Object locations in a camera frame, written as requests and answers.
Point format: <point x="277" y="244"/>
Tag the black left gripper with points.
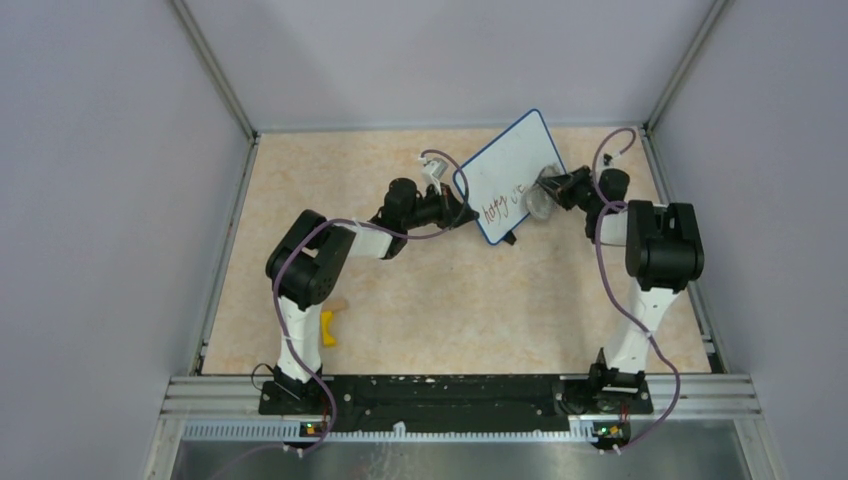
<point x="452" y="213"/>

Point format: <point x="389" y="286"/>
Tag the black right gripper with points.
<point x="561" y="186"/>

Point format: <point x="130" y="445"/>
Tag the grey oval whiteboard eraser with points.
<point x="541" y="198"/>

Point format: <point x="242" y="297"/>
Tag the blue-framed small whiteboard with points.
<point x="495" y="179"/>

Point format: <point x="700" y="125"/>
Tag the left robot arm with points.
<point x="306" y="264"/>

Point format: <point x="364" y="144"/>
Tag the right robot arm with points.
<point x="663" y="254"/>

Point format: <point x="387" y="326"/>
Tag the black whiteboard foot clip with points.
<point x="510" y="238"/>

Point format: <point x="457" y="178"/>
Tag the tan wooden block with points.
<point x="338" y="304"/>

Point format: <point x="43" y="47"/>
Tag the yellow toy block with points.
<point x="327" y="337"/>

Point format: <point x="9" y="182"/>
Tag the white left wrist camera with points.
<point x="433" y="169"/>

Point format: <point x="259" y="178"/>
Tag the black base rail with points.
<point x="450" y="404"/>

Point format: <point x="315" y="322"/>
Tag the aluminium corner post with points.
<point x="212" y="67"/>
<point x="714" y="15"/>

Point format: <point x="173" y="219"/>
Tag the white slotted cable duct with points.
<point x="284" y="431"/>

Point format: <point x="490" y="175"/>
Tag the left aluminium corner post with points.
<point x="212" y="67"/>

